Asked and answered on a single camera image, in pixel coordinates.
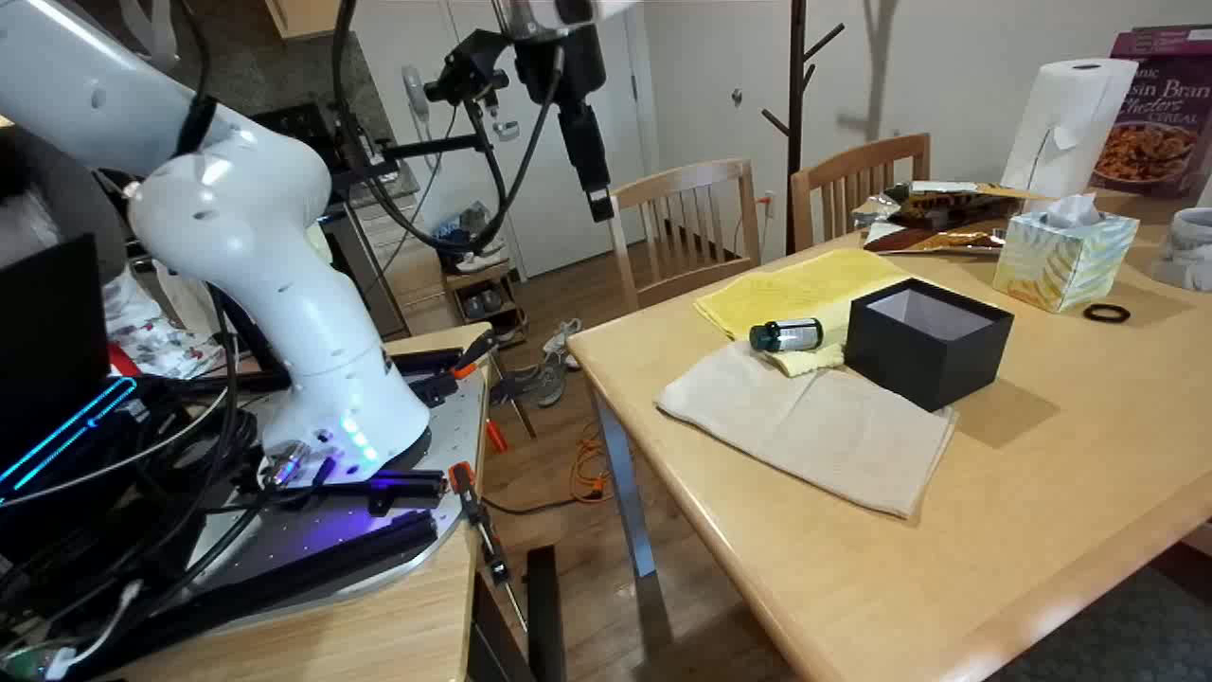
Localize blue lit black device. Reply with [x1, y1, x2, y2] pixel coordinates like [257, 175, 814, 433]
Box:
[0, 376, 141, 499]

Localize black laptop screen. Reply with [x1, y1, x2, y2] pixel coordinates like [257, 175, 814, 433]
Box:
[0, 232, 117, 471]

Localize brown snack packet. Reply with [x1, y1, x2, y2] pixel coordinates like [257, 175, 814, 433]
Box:
[861, 177, 1031, 261]

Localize beige cloth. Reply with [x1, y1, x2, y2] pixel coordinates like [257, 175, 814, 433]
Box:
[656, 342, 961, 522]

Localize black square box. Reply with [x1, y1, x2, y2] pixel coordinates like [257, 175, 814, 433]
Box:
[842, 278, 1019, 413]

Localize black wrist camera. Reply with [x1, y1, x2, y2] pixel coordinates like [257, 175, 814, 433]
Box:
[423, 29, 515, 105]

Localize yellow textured cloth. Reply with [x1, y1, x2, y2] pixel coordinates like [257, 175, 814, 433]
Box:
[693, 241, 911, 379]

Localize black orange bar clamp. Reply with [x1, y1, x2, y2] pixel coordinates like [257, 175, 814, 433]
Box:
[382, 331, 501, 409]

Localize black coat rack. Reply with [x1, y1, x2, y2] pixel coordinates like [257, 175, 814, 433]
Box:
[759, 0, 848, 259]

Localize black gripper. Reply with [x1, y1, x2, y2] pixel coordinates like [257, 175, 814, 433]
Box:
[550, 24, 622, 223]

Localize black orange handled tool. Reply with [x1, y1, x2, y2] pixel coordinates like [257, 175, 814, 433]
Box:
[448, 457, 515, 585]

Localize patterned tissue box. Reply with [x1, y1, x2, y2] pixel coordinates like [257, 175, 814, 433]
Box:
[993, 193, 1145, 313]

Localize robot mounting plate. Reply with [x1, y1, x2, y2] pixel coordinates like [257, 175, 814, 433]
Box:
[73, 471, 454, 667]

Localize small dark green bottle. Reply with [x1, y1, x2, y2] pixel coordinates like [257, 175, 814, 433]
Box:
[747, 313, 827, 356]

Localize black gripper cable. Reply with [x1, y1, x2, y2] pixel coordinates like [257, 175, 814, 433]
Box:
[329, 0, 563, 259]

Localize purple cereal box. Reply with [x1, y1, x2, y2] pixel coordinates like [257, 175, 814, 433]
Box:
[1092, 24, 1212, 202]

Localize grey metal table leg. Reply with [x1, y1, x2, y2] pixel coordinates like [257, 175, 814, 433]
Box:
[589, 390, 673, 659]

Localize white paper towel roll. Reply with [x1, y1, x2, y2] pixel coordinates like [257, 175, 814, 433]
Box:
[997, 55, 1139, 202]

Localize wooden slatted chair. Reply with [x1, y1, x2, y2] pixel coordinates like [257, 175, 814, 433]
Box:
[788, 130, 939, 255]
[606, 154, 765, 313]

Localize white mug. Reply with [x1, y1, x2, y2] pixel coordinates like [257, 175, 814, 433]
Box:
[1152, 204, 1212, 295]

